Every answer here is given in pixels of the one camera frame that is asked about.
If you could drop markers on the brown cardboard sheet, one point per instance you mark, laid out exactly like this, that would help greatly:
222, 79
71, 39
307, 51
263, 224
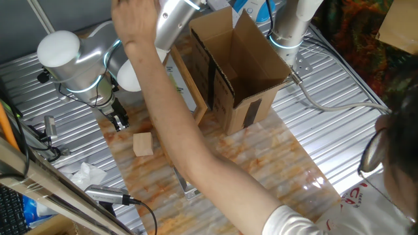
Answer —
401, 26

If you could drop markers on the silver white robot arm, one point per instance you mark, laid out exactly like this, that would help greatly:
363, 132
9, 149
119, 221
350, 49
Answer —
81, 62

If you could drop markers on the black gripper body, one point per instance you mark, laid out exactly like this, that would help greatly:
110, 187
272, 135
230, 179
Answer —
116, 109

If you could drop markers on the black camera stand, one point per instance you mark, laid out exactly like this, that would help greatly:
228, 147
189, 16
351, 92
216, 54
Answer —
107, 209

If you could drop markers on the blue tissue pack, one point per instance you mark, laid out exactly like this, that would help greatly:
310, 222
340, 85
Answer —
29, 212

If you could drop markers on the crumpled white tissue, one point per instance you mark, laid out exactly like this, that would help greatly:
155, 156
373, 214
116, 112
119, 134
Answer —
88, 176

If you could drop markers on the light wooden block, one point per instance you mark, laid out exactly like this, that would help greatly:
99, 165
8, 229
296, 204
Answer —
143, 144

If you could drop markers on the aluminium frame beam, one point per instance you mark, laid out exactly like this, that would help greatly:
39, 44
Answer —
49, 189

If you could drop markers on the person left hand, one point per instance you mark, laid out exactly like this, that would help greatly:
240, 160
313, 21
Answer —
134, 19

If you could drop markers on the small silver camera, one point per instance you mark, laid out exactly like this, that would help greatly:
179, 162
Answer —
50, 125

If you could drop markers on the blue white device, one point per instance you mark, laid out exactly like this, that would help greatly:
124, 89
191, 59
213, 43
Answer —
258, 9

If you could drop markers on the colourful patterned cloth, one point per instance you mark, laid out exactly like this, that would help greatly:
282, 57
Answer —
359, 49

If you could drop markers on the aluminium camera rail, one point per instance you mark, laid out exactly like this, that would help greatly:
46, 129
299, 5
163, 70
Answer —
36, 140

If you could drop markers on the open cardboard box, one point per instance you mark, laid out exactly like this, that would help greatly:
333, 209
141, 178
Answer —
235, 117

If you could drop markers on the orange pole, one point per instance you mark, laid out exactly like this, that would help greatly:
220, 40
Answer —
6, 127

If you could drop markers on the black keyboard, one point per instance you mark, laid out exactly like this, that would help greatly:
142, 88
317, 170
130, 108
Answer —
11, 212

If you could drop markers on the dark haired person head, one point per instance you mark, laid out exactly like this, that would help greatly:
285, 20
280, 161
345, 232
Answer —
405, 130

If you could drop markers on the white printed shirt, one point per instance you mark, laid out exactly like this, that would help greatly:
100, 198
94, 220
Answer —
359, 215

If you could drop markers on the orange marble pattern mat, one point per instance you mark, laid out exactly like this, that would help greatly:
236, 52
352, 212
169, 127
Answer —
277, 156

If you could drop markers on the aluminium pole with bracket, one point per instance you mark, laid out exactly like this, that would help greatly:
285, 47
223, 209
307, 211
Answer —
40, 16

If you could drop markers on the wooden picture frame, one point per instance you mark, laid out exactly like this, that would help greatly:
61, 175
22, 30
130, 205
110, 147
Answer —
192, 98

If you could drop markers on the brown box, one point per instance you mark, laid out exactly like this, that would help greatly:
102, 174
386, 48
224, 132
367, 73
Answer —
52, 226

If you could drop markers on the large grey camera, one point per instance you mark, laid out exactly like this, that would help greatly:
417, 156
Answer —
104, 194

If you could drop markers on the metal rimmed glasses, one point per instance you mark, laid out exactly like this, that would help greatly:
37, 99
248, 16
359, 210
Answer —
372, 153

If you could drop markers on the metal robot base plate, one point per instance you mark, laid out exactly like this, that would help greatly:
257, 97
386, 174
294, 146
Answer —
302, 65

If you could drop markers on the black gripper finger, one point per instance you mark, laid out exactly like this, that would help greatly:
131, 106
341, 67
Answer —
124, 122
118, 125

